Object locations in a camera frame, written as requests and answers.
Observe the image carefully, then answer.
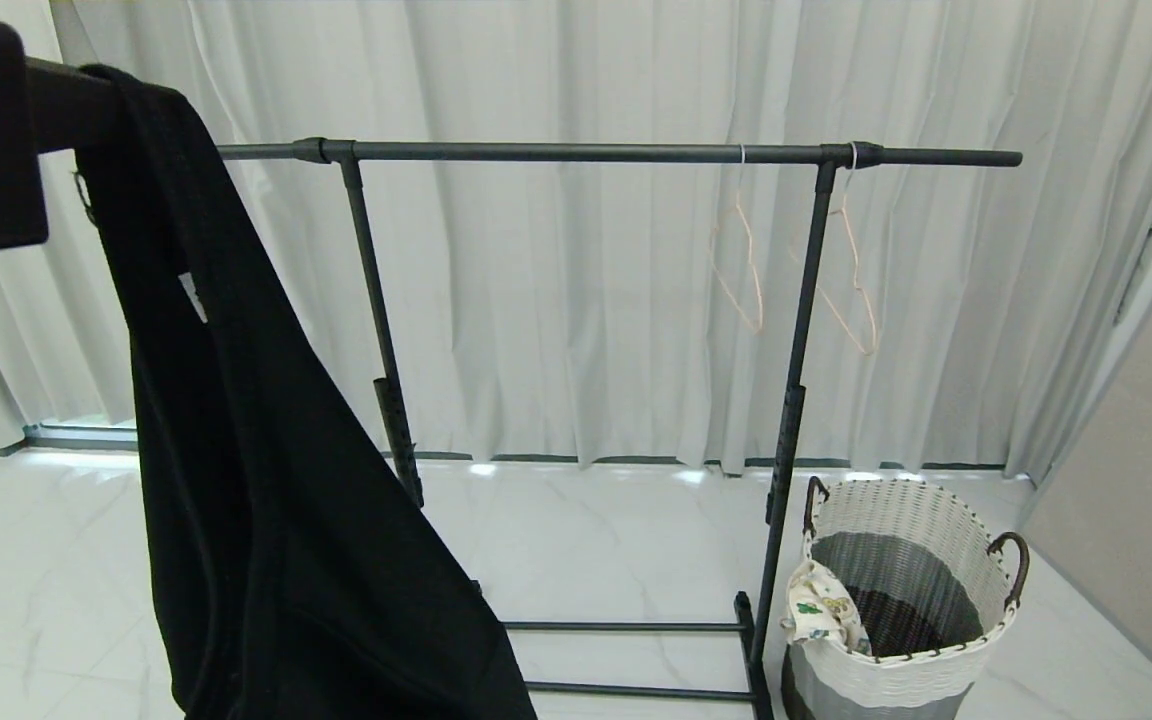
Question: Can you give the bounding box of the black t-shirt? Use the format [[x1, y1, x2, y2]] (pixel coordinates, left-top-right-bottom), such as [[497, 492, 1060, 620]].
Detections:
[[76, 65, 537, 720]]

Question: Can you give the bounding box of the pink clothes hanger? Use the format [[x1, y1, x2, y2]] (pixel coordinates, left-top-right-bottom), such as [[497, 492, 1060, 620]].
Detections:
[[789, 150, 880, 356], [711, 150, 765, 336]]

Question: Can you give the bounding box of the black clothes rack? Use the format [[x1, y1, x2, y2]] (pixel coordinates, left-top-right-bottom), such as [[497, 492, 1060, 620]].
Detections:
[[219, 138, 1023, 720]]

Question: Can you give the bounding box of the white laundry basket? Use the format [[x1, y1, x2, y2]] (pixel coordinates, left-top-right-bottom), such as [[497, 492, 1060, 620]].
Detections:
[[781, 476, 1030, 720]]

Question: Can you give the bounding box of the window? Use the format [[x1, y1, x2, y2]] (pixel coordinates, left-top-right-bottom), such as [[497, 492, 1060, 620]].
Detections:
[[0, 415, 1007, 471]]

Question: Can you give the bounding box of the white curtain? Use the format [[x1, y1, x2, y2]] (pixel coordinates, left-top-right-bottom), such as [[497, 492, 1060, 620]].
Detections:
[[0, 0, 1152, 481]]

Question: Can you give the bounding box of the cream printed garment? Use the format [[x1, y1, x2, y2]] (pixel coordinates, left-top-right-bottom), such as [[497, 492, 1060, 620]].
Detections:
[[786, 560, 872, 656]]

